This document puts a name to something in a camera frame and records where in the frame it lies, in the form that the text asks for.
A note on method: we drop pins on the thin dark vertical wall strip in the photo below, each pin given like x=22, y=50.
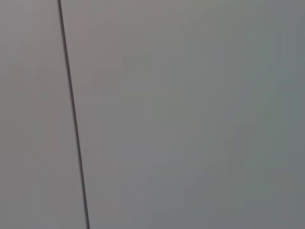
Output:
x=72, y=107

